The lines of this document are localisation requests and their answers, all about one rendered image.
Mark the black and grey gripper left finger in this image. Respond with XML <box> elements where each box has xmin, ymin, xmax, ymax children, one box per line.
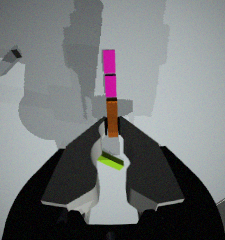
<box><xmin>1</xmin><ymin>116</ymin><xmax>108</xmax><ymax>240</ymax></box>

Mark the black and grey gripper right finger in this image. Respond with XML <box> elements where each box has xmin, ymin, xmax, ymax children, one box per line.
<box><xmin>117</xmin><ymin>116</ymin><xmax>225</xmax><ymax>240</ymax></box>

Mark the lime green rod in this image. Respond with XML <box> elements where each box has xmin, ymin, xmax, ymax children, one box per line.
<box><xmin>97</xmin><ymin>151</ymin><xmax>124</xmax><ymax>171</ymax></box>

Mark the orange rod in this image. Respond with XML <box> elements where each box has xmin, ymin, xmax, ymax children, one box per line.
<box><xmin>106</xmin><ymin>97</ymin><xmax>118</xmax><ymax>137</ymax></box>

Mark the grey rectangular rod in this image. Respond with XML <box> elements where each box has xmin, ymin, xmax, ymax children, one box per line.
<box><xmin>0</xmin><ymin>49</ymin><xmax>22</xmax><ymax>76</ymax></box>

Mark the magenta rod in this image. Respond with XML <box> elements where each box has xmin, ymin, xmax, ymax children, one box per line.
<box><xmin>103</xmin><ymin>50</ymin><xmax>115</xmax><ymax>73</ymax></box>
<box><xmin>105</xmin><ymin>74</ymin><xmax>116</xmax><ymax>97</ymax></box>

